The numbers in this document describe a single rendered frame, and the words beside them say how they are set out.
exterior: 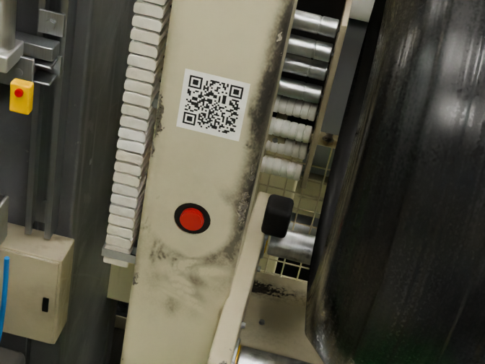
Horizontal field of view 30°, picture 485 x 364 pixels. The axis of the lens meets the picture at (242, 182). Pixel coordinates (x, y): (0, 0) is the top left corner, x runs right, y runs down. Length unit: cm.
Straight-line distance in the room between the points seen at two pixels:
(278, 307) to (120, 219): 36
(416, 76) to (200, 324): 52
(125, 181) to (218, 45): 23
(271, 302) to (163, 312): 26
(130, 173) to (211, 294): 19
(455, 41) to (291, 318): 67
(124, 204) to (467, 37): 50
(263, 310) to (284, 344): 8
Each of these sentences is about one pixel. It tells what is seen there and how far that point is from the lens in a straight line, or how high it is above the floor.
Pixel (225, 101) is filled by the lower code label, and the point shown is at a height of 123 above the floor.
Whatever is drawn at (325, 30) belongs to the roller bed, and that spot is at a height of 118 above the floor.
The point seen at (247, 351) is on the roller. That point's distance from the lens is 116.
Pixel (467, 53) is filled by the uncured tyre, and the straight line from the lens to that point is 85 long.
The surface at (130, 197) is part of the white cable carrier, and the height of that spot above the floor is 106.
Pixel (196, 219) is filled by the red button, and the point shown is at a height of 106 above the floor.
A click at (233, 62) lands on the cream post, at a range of 101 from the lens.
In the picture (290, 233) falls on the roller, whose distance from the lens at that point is 137.
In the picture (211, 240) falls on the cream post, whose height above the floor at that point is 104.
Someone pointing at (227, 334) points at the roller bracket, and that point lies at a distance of 113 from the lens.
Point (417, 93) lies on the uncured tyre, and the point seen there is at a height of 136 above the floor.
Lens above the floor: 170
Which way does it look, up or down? 32 degrees down
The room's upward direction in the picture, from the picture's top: 12 degrees clockwise
